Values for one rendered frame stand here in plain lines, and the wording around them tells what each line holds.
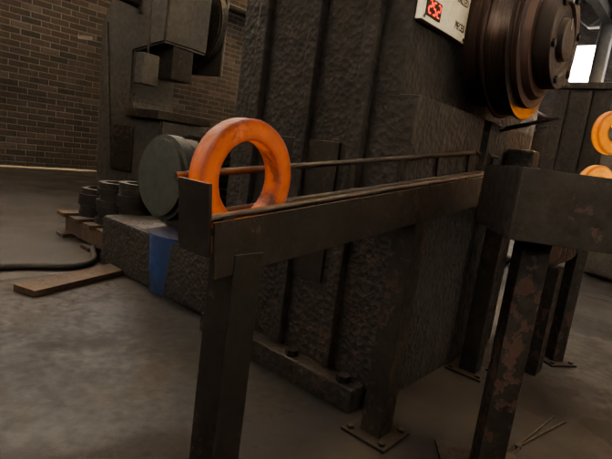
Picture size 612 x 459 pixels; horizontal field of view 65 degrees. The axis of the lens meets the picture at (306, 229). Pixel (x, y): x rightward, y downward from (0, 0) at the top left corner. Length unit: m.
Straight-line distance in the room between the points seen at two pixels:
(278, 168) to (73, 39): 6.55
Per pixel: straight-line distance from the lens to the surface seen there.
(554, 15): 1.60
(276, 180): 0.81
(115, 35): 6.02
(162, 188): 2.21
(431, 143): 1.38
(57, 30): 7.21
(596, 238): 1.04
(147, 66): 5.32
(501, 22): 1.54
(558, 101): 5.98
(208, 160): 0.70
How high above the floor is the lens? 0.70
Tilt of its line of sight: 9 degrees down
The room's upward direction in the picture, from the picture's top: 8 degrees clockwise
